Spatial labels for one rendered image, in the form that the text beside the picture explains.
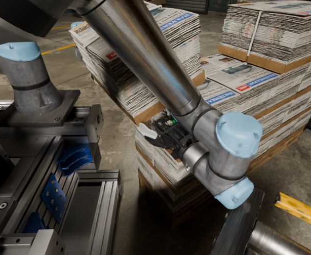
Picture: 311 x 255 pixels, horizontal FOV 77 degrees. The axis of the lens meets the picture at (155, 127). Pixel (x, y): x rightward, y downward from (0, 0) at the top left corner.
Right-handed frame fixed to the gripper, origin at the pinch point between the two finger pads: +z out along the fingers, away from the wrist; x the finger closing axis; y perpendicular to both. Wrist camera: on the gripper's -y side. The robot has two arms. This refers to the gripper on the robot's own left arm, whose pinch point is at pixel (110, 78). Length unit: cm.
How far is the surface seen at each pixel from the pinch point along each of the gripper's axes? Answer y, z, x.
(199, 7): -251, -509, 503
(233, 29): -8, 11, 66
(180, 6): -243, -583, 478
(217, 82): -12.6, 29.1, 35.1
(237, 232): 0, 74, -6
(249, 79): -16, 36, 47
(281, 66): -17, 40, 63
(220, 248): 2, 74, -11
